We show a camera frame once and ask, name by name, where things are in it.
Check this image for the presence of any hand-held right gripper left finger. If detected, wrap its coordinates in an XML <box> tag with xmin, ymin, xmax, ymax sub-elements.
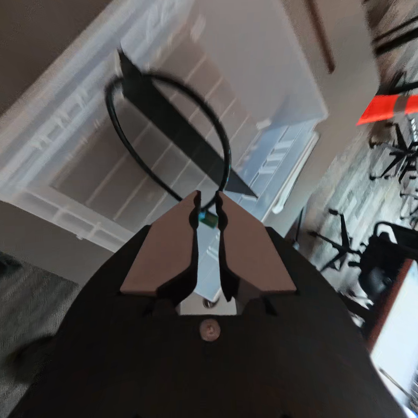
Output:
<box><xmin>120</xmin><ymin>190</ymin><xmax>201</xmax><ymax>307</ymax></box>

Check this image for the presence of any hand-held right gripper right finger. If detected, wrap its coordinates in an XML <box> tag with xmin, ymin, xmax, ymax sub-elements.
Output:
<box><xmin>216</xmin><ymin>191</ymin><xmax>298</xmax><ymax>302</ymax></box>

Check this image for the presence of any black braided hdmi cable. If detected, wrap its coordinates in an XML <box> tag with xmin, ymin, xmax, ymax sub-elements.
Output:
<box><xmin>104</xmin><ymin>72</ymin><xmax>232</xmax><ymax>231</ymax></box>

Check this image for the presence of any clear plastic bin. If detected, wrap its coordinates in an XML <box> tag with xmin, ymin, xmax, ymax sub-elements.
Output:
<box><xmin>0</xmin><ymin>0</ymin><xmax>329</xmax><ymax>301</ymax></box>

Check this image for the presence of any black office chair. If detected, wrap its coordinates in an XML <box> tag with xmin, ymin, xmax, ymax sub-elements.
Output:
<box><xmin>357</xmin><ymin>221</ymin><xmax>418</xmax><ymax>302</ymax></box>
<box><xmin>308</xmin><ymin>209</ymin><xmax>364</xmax><ymax>273</ymax></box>

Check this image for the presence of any white top desk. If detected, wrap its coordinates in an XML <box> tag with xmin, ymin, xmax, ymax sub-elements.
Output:
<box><xmin>367</xmin><ymin>258</ymin><xmax>418</xmax><ymax>412</ymax></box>

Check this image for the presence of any red and grey bar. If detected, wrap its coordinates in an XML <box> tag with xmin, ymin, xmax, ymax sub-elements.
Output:
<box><xmin>355</xmin><ymin>94</ymin><xmax>418</xmax><ymax>127</ymax></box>

